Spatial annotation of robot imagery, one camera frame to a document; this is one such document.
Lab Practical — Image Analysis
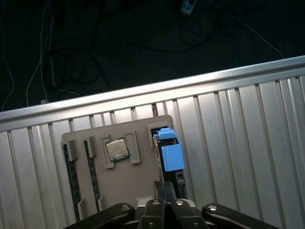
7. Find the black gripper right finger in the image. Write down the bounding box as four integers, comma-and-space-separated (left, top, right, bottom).
165, 181, 282, 229

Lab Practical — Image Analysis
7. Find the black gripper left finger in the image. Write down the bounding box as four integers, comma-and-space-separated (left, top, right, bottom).
63, 181, 166, 229

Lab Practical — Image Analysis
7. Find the hard disk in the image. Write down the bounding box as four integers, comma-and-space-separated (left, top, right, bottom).
152, 127, 189, 201

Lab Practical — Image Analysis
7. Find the grey plastic parts rack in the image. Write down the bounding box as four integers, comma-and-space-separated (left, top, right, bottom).
61, 114, 189, 229

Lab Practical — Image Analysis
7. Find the dark RAM stick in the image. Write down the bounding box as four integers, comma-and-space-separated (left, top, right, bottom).
62, 143, 83, 222
83, 140, 103, 213

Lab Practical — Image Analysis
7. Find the silver CPU chip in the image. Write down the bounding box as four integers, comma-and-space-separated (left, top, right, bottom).
106, 139, 132, 163

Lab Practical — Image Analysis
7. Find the pale teal floor device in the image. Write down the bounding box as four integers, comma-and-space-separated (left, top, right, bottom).
180, 0, 197, 16

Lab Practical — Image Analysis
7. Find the white floor cable with plug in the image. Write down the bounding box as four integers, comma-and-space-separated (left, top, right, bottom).
25, 0, 57, 106

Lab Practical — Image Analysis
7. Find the blue floor cable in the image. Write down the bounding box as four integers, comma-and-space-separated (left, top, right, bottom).
183, 25, 239, 68

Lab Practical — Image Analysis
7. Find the long white floor cable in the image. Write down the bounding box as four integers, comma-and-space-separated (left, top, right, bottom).
206, 0, 285, 59

